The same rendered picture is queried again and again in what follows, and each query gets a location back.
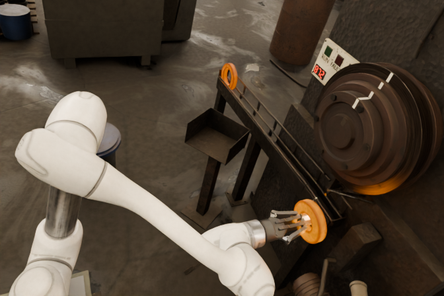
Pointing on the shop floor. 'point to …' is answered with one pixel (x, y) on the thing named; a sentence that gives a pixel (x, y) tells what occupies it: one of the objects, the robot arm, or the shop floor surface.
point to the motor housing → (308, 285)
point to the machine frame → (374, 47)
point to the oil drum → (302, 21)
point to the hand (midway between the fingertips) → (310, 218)
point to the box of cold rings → (99, 14)
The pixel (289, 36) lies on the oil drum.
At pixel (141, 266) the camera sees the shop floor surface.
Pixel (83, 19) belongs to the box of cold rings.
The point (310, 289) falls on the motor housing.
